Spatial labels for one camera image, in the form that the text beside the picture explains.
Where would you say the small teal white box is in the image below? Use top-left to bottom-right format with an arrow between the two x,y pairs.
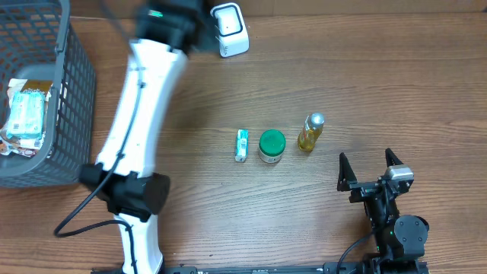
234,129 -> 249,162

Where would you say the grey plastic shopping basket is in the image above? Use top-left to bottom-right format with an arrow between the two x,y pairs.
1,0 -> 96,188

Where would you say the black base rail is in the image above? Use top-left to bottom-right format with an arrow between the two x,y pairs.
91,263 -> 430,274

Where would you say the brown snack packet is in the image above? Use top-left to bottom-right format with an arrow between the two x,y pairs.
21,79 -> 53,96

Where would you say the white barcode scanner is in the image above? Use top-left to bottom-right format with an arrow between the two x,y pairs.
210,2 -> 250,58

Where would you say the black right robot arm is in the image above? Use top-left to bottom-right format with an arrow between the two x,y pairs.
337,148 -> 429,262

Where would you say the green lid white jar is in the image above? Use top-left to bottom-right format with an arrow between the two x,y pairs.
258,129 -> 286,164

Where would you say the yellow liquid bottle silver cap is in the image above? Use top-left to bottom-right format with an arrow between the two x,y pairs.
298,113 -> 325,152

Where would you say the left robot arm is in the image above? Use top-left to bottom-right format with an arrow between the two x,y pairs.
79,0 -> 218,273

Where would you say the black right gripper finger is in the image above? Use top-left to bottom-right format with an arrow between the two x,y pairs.
385,148 -> 403,167
337,152 -> 358,192

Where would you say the teal tissue pack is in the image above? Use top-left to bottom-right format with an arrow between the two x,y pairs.
6,92 -> 45,139

